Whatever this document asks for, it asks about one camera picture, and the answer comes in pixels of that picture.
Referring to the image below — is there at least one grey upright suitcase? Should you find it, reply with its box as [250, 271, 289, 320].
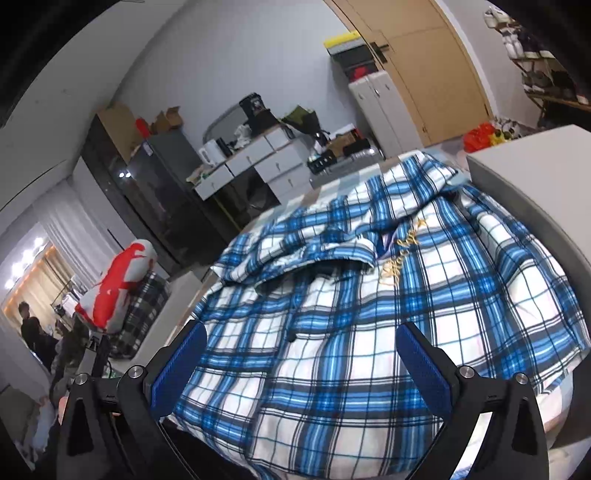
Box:
[348, 70, 424, 158]

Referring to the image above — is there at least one black chair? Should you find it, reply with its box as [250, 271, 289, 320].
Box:
[233, 175, 278, 217]

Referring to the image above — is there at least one black red shoe box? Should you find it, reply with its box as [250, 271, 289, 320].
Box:
[344, 62, 384, 84]

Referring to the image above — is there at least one orange plastic bag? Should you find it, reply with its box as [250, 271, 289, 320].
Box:
[463, 122, 493, 153]

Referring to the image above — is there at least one dark glass wardrobe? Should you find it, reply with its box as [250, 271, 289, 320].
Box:
[82, 115, 185, 278]

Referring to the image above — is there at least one white curtain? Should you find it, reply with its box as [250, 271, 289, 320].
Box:
[44, 185, 122, 296]

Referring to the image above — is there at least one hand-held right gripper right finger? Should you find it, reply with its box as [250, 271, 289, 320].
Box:
[396, 322, 550, 480]

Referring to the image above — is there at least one yellow lid shoe box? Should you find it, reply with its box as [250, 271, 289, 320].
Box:
[323, 31, 363, 49]

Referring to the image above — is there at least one dark wrapped bouquet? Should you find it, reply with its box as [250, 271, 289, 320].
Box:
[281, 105, 322, 137]

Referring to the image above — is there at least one blue plaid shirt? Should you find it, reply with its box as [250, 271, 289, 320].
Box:
[166, 150, 589, 480]

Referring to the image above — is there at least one wooden door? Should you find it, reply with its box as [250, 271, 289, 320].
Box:
[323, 0, 495, 147]

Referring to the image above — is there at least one wooden shoe rack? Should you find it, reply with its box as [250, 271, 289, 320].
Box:
[508, 28, 591, 126]

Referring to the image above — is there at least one dark grey fridge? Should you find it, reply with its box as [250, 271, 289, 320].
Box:
[124, 130, 241, 260]

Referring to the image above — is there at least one black printed bucket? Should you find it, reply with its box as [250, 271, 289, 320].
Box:
[239, 93, 267, 116]

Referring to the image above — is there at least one white plastic bag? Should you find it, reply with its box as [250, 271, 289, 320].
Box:
[16, 397, 59, 462]

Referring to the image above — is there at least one tall cardboard box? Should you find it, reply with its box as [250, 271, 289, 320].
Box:
[97, 104, 148, 162]

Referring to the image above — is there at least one black white plaid blanket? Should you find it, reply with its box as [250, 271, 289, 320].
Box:
[108, 272, 171, 360]

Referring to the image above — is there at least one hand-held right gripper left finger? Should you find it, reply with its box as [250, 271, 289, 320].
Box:
[55, 320, 208, 480]

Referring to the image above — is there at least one open cardboard box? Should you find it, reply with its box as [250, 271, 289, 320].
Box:
[152, 107, 182, 134]

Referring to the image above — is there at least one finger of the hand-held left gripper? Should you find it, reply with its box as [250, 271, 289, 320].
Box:
[90, 331, 112, 380]

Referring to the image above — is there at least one white red printed pillow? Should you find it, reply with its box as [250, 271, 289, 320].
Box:
[75, 239, 157, 334]

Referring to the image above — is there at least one silver ribbed suitcase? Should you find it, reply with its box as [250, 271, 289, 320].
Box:
[308, 151, 385, 188]

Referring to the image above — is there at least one white desk with drawers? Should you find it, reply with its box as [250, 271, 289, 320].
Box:
[194, 126, 311, 217]

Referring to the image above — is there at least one white electric kettle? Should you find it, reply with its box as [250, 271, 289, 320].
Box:
[198, 140, 222, 166]

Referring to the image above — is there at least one white low table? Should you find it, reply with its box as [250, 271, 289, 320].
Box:
[465, 124, 591, 467]

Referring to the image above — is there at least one small brown cardboard box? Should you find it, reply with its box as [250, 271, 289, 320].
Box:
[325, 134, 359, 156]

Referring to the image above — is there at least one grey arched mirror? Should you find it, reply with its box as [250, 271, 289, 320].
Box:
[203, 104, 245, 144]

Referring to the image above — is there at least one black round box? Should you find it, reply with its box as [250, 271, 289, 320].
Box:
[247, 111, 280, 134]

